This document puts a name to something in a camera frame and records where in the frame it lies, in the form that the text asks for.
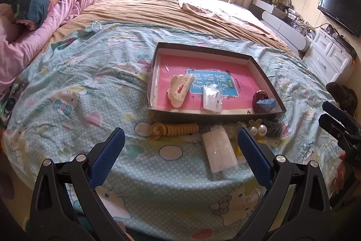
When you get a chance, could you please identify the pearl hair ornament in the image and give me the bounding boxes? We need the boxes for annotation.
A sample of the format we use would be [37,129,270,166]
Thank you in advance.
[248,119,267,137]

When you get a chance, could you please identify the clear plastic packet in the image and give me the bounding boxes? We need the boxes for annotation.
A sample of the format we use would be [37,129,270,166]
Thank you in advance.
[202,125,238,174]

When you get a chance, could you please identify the orange spiral hair tie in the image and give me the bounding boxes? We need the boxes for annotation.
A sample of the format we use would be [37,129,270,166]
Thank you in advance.
[149,122,200,141]

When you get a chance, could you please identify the dark blue bead bag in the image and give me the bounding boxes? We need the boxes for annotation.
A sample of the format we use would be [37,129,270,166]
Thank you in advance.
[262,119,283,138]

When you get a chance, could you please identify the right hand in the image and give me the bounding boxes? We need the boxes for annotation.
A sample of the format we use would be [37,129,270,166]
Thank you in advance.
[333,151,346,194]

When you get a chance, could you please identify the white drawer cabinet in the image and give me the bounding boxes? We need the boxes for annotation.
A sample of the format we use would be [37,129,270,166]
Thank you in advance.
[303,29,356,84]

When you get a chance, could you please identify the blue small box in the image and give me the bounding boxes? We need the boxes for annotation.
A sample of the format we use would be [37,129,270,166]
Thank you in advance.
[256,98,277,112]

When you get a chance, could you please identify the white dressing table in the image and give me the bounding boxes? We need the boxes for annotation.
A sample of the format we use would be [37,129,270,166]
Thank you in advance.
[249,0,310,58]

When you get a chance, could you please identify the pink book in tray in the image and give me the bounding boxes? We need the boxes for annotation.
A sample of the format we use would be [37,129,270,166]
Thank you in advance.
[157,54,260,111]

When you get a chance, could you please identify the black television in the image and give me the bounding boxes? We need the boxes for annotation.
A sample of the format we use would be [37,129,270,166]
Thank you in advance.
[317,0,360,37]

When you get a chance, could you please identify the small clear earring bag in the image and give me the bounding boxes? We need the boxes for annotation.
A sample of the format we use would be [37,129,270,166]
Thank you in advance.
[203,84,222,114]

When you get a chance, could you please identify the hello kitty bed sheet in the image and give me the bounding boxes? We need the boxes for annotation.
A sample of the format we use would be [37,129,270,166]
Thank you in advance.
[3,22,340,240]

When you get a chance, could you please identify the dark shallow box tray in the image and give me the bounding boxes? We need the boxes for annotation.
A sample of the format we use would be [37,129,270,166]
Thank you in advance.
[147,43,286,119]

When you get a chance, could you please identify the cream hair claw clip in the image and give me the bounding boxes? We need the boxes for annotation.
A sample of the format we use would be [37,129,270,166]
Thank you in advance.
[167,74,194,108]

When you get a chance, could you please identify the pink quilt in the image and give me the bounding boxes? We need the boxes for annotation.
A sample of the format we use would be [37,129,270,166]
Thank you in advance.
[1,0,98,92]

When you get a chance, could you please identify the tan bed blanket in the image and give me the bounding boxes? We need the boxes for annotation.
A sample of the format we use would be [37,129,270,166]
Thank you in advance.
[48,0,293,54]

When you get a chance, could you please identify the dark red bracelet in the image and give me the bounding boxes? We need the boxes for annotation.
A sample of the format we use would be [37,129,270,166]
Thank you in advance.
[251,89,269,113]

